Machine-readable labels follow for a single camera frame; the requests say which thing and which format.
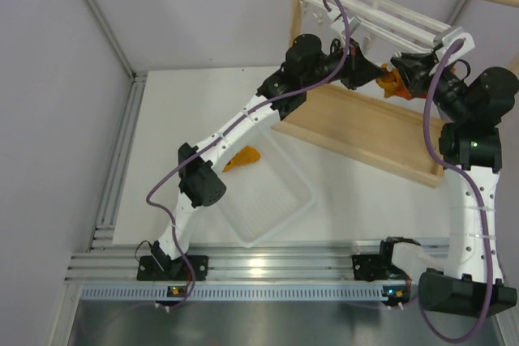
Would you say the white clip hanger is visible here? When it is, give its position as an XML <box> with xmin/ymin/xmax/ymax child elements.
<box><xmin>302</xmin><ymin>0</ymin><xmax>465</xmax><ymax>53</ymax></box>

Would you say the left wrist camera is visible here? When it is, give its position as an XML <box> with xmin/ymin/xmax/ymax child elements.
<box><xmin>330</xmin><ymin>15</ymin><xmax>361</xmax><ymax>41</ymax></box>

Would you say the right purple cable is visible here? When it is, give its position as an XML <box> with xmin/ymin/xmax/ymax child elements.
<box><xmin>348</xmin><ymin>39</ymin><xmax>495</xmax><ymax>341</ymax></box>

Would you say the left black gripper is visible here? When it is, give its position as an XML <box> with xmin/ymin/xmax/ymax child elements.
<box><xmin>302</xmin><ymin>36</ymin><xmax>384</xmax><ymax>90</ymax></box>

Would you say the wooden hanging rack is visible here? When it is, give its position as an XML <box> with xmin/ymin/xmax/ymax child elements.
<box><xmin>276</xmin><ymin>0</ymin><xmax>518</xmax><ymax>187</ymax></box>

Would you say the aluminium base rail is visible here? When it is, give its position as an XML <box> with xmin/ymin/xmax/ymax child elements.
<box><xmin>65</xmin><ymin>241</ymin><xmax>380</xmax><ymax>283</ymax></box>

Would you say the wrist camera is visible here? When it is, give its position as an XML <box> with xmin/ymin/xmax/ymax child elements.
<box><xmin>330</xmin><ymin>15</ymin><xmax>361</xmax><ymax>41</ymax></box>
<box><xmin>433</xmin><ymin>26</ymin><xmax>475</xmax><ymax>59</ymax></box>

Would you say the purple cable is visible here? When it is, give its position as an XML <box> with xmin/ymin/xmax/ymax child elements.
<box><xmin>348</xmin><ymin>39</ymin><xmax>495</xmax><ymax>341</ymax></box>
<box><xmin>145</xmin><ymin>0</ymin><xmax>353</xmax><ymax>310</ymax></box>

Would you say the yellow sock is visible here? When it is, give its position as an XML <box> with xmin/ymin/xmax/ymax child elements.
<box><xmin>375</xmin><ymin>63</ymin><xmax>403</xmax><ymax>99</ymax></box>
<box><xmin>223</xmin><ymin>146</ymin><xmax>261</xmax><ymax>172</ymax></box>

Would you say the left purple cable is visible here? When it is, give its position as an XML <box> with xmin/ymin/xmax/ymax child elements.
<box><xmin>145</xmin><ymin>0</ymin><xmax>353</xmax><ymax>310</ymax></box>

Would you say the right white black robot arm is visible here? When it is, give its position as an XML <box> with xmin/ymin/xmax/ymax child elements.
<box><xmin>378</xmin><ymin>66</ymin><xmax>518</xmax><ymax>318</ymax></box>

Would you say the white plastic tray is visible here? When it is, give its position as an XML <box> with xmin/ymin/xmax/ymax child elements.
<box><xmin>216</xmin><ymin>130</ymin><xmax>316</xmax><ymax>248</ymax></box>

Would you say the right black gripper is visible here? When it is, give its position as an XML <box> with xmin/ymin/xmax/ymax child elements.
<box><xmin>391</xmin><ymin>51</ymin><xmax>468</xmax><ymax>122</ymax></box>

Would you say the orange sock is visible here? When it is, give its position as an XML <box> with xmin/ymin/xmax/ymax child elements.
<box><xmin>395</xmin><ymin>86</ymin><xmax>413</xmax><ymax>100</ymax></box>

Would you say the aluminium corner frame post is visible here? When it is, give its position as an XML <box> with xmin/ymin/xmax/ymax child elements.
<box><xmin>83</xmin><ymin>0</ymin><xmax>135</xmax><ymax>79</ymax></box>

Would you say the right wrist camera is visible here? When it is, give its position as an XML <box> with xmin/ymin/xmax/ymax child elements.
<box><xmin>433</xmin><ymin>26</ymin><xmax>475</xmax><ymax>59</ymax></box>

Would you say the slotted grey cable duct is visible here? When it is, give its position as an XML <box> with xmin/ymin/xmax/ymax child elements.
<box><xmin>80</xmin><ymin>284</ymin><xmax>397</xmax><ymax>301</ymax></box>

